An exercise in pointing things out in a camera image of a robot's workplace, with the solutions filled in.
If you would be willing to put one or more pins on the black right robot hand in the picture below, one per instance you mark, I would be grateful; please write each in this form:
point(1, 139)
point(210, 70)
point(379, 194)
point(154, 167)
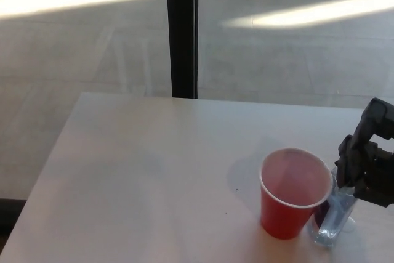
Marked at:
point(360, 164)

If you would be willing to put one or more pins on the clear pump soap bottle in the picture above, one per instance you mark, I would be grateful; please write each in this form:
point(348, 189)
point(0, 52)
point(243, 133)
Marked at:
point(337, 213)

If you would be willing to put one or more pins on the red plastic cup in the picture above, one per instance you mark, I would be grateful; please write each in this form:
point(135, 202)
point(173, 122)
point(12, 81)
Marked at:
point(278, 213)

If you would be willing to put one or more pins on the black window frame post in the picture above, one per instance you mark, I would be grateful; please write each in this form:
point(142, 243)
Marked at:
point(182, 32)

